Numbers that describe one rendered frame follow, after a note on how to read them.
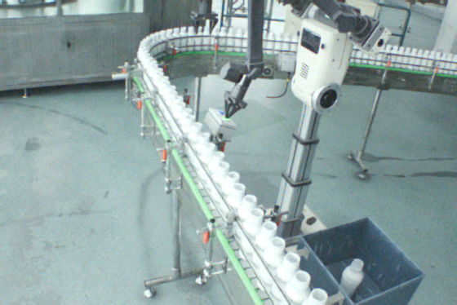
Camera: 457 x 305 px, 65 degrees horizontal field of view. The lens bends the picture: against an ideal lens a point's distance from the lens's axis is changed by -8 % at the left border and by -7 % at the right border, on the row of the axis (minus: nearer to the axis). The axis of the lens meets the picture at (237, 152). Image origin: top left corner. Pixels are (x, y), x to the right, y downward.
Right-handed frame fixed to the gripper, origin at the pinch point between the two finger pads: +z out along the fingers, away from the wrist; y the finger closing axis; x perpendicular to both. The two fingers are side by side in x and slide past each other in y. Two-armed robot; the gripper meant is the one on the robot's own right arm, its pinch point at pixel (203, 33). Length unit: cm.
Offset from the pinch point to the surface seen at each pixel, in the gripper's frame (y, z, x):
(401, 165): -230, 141, -45
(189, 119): 16.3, 23.3, 35.1
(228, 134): -1.5, 33.4, 32.6
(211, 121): 3.3, 30.8, 25.7
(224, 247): 21, 40, 85
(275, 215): 6, 31, 86
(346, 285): -20, 58, 100
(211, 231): 26, 31, 86
